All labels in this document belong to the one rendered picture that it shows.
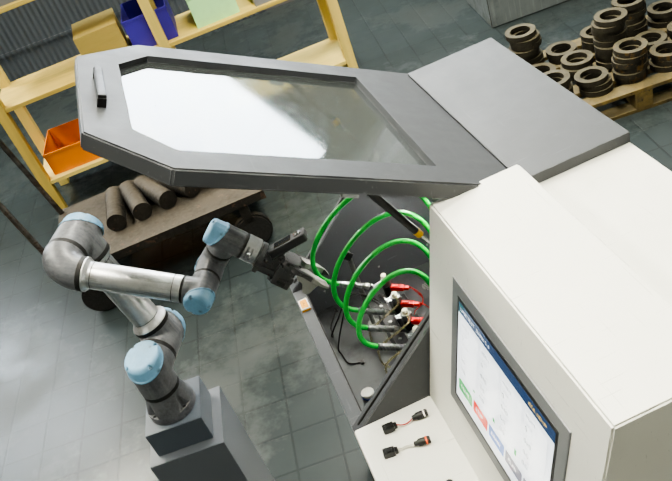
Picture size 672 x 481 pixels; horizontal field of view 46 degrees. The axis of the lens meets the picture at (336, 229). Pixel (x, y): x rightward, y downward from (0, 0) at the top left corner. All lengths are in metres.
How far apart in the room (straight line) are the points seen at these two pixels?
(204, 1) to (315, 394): 2.78
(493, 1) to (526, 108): 3.93
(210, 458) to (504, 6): 4.31
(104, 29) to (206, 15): 0.65
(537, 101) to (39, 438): 2.98
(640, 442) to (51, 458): 3.15
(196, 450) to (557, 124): 1.42
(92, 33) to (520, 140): 3.82
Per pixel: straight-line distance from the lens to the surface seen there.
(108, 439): 3.96
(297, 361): 3.77
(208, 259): 2.18
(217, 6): 5.35
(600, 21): 4.86
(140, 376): 2.37
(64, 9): 7.74
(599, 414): 1.30
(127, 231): 4.53
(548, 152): 1.91
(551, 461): 1.51
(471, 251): 1.60
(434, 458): 2.00
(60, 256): 2.21
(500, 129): 2.03
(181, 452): 2.54
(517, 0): 6.06
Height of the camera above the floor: 2.58
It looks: 36 degrees down
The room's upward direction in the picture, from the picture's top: 21 degrees counter-clockwise
